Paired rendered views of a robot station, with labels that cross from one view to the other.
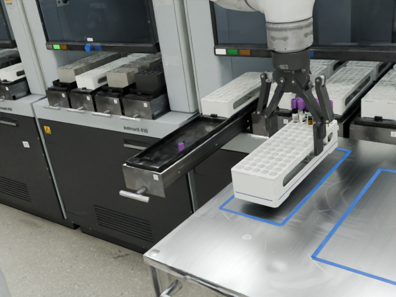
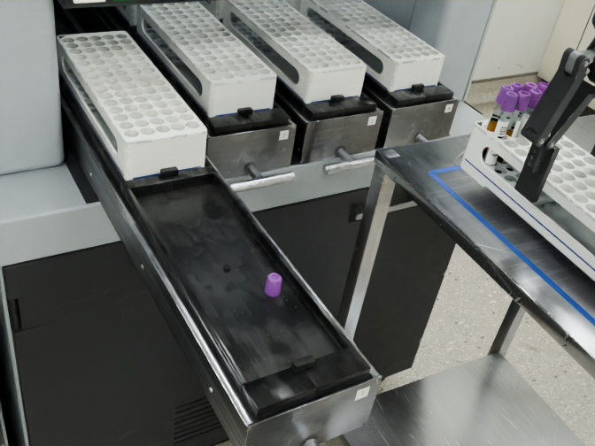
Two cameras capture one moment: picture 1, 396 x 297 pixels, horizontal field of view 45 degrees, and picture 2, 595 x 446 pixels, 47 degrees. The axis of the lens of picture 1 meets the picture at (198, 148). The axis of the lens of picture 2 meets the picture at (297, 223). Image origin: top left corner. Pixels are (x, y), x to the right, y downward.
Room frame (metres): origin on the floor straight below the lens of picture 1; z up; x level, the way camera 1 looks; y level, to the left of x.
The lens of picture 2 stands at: (1.03, 0.54, 1.28)
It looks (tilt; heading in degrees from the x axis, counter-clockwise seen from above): 37 degrees down; 286
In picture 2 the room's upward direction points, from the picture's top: 10 degrees clockwise
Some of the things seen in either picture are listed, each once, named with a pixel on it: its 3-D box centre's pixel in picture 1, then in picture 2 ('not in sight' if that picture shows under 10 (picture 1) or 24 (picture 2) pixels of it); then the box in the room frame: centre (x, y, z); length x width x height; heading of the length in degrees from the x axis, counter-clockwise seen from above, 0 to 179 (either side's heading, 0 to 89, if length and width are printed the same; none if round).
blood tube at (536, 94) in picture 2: (310, 124); (521, 133); (1.00, -0.26, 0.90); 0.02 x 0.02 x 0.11
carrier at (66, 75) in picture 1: (68, 75); not in sight; (2.03, 0.51, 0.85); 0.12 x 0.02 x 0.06; 52
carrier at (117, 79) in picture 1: (118, 79); not in sight; (1.83, 0.27, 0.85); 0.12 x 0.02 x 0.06; 52
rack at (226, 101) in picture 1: (238, 94); (126, 101); (1.48, -0.16, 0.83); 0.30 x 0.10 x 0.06; 141
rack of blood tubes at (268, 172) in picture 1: (288, 156); (580, 205); (0.91, -0.19, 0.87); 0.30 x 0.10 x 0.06; 139
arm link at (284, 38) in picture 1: (289, 33); not in sight; (0.94, -0.21, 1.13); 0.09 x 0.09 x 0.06
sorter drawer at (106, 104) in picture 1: (159, 78); not in sight; (2.02, 0.12, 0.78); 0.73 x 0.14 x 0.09; 141
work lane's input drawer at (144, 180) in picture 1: (210, 131); (176, 212); (1.34, -0.05, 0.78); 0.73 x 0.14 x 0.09; 141
